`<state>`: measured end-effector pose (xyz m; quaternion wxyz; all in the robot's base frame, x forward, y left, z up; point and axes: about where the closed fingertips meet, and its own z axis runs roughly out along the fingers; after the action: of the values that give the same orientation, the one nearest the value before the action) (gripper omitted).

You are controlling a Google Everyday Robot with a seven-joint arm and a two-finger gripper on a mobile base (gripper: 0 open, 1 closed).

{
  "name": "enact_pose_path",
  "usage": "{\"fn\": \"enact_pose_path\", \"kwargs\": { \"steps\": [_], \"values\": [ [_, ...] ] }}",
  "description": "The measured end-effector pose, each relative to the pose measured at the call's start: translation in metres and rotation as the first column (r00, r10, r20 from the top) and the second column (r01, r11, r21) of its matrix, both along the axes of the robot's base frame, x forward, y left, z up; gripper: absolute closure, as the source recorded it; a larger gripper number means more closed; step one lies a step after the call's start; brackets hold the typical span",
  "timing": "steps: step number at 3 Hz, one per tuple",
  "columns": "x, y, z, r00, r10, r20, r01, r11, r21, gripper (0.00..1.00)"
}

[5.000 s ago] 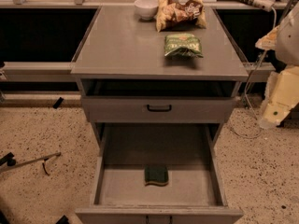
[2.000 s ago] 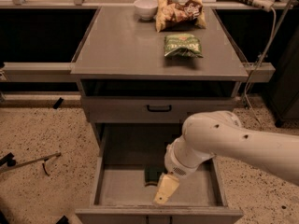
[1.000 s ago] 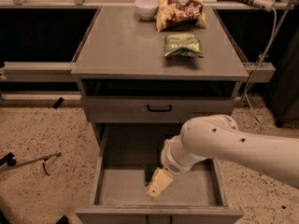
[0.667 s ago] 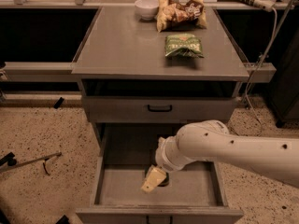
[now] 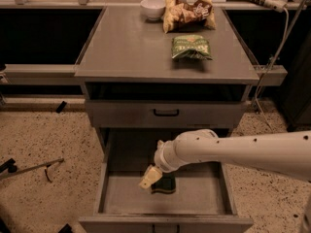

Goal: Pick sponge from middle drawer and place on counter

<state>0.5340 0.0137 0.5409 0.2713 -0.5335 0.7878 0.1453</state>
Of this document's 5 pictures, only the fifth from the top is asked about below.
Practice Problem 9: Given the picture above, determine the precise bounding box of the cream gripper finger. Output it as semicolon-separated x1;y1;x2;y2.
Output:
139;177;152;189

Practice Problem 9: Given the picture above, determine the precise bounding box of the green yellow sponge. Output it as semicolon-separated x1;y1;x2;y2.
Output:
151;174;176;194

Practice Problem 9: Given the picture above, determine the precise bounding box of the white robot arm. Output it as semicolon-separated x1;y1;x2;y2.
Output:
139;129;311;189

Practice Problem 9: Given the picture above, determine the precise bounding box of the open grey middle drawer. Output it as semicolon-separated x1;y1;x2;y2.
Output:
79;128;253;233

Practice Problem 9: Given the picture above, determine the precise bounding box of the closed grey top drawer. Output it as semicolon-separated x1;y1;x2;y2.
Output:
85;100;246;129

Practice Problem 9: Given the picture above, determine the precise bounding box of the grey drawer cabinet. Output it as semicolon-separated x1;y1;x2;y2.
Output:
73;4;260;233

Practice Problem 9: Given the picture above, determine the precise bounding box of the metal rod on floor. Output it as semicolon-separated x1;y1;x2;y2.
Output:
0;158;64;183

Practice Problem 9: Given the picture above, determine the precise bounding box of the small black floor block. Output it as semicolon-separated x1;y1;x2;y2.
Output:
55;101;67;114

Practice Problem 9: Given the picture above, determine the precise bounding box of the green snack bag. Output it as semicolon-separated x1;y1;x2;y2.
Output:
171;35;212;60

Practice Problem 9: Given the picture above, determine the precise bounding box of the brown yellow chip bag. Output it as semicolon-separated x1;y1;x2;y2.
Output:
162;0;216;33

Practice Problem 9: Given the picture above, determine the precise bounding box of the white bowl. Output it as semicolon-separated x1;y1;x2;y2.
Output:
140;0;166;20

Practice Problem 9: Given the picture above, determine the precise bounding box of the black drawer handle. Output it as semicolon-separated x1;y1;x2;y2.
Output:
153;109;180;117

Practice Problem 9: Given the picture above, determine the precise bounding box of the grey horizontal rail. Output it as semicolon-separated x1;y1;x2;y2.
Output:
0;64;79;85

